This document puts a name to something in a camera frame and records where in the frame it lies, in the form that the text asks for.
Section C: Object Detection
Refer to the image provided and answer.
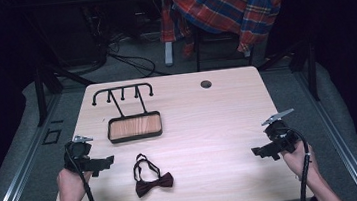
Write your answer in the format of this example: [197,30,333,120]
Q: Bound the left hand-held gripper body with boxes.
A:
[61,133,97,176]

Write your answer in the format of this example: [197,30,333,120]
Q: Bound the black chair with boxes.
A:
[191,22,255,73]

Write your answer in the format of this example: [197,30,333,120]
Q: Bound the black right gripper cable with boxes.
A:
[284,125,317,201]

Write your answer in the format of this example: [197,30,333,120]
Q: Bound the black floor cables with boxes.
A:
[102,28,168,83]

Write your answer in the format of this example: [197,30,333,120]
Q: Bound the white table leg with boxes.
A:
[162,40,176,68]

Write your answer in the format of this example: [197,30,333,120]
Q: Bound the red blue plaid shirt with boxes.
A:
[157,0,293,63]

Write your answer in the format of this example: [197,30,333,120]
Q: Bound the person's right hand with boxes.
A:
[280,138,320,182]

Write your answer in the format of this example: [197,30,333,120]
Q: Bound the aluminium floor rail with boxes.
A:
[0,92,74,201]
[292,64,357,201]

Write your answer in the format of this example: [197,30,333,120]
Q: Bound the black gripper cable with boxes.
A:
[284,125,317,201]
[65,143,101,201]

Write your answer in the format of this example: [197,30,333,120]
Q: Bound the black metal frame stand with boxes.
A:
[254,37,322,108]
[29,57,100,129]

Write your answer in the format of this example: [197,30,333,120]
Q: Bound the dark red bow tie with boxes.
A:
[130,150,176,200]

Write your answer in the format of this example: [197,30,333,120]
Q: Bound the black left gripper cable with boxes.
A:
[65,143,101,201]

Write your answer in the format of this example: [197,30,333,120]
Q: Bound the black hook rack wooden tray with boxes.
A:
[90,80,165,146]

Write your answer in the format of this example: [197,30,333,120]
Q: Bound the person's left hand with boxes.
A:
[55,165,97,201]

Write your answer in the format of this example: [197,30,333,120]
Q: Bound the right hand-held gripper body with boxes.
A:
[259,107,302,156]

